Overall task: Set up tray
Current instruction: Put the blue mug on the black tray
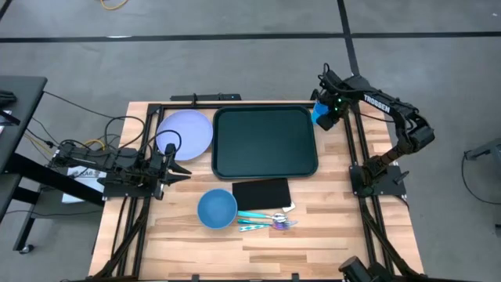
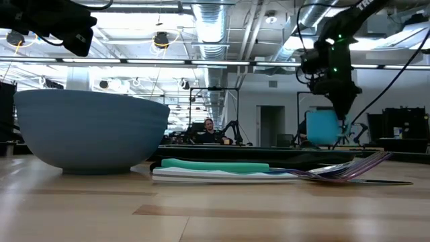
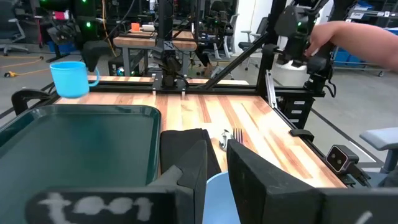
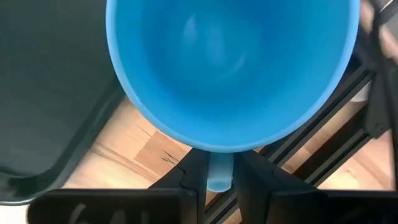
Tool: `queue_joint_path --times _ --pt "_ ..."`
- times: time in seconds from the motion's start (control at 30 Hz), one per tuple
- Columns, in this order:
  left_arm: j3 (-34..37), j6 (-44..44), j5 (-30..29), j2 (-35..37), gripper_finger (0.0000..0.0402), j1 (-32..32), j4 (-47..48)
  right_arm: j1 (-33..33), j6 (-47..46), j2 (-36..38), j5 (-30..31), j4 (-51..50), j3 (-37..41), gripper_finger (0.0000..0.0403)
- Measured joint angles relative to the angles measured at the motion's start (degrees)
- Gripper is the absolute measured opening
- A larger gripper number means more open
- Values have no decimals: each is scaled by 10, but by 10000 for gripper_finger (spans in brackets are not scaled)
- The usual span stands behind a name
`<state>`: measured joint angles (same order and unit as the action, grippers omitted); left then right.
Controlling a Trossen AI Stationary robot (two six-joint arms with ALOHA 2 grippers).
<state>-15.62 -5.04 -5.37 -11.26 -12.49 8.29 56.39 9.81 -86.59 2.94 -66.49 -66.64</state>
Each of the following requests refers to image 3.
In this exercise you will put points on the blue storage bin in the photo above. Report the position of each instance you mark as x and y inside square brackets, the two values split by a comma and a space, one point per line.
[342, 56]

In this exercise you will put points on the black edge clamp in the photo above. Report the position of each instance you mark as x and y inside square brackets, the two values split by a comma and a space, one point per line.
[301, 133]

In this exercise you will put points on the person's hand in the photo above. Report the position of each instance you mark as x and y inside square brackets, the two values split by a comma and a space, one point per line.
[317, 37]

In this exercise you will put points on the black controller box stack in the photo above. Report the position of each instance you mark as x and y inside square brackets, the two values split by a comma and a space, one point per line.
[295, 112]

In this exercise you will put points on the blue round bowl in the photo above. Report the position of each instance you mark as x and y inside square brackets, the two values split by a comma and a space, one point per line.
[217, 202]

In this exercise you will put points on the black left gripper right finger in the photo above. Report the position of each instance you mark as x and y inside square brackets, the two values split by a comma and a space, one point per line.
[264, 193]

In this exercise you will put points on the bright blue plastic cup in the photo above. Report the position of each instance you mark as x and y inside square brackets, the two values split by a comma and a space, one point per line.
[70, 79]

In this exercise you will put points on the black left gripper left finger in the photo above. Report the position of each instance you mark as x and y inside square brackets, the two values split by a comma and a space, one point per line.
[194, 174]

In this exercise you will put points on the silver aluminium profile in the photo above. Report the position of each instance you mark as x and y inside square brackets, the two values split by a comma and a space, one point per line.
[271, 90]

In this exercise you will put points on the grey office chair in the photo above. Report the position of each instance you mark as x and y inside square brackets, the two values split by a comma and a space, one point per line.
[252, 40]

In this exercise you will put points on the dark green plastic tray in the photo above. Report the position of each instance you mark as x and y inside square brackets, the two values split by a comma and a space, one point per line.
[77, 146]

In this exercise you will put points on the grey padded chair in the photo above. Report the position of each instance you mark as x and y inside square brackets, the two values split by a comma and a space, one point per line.
[382, 140]

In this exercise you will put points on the person's forearm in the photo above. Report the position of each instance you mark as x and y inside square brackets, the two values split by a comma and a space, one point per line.
[367, 43]

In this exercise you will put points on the small black depth camera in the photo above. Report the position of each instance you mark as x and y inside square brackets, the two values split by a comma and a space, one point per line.
[339, 158]

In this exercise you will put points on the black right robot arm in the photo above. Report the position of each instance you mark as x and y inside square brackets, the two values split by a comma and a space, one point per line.
[169, 65]

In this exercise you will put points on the black cloth napkin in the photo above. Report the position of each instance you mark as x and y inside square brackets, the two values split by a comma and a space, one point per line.
[180, 146]

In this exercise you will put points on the small orange box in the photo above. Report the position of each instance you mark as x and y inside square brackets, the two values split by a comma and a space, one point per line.
[135, 27]

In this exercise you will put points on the dark office chair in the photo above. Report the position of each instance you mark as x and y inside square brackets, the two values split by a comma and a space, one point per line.
[12, 28]

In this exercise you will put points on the wooden workbench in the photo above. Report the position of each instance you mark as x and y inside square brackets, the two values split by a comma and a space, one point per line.
[136, 42]

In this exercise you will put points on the metal shelf cart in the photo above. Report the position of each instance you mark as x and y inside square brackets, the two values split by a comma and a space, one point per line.
[373, 12]

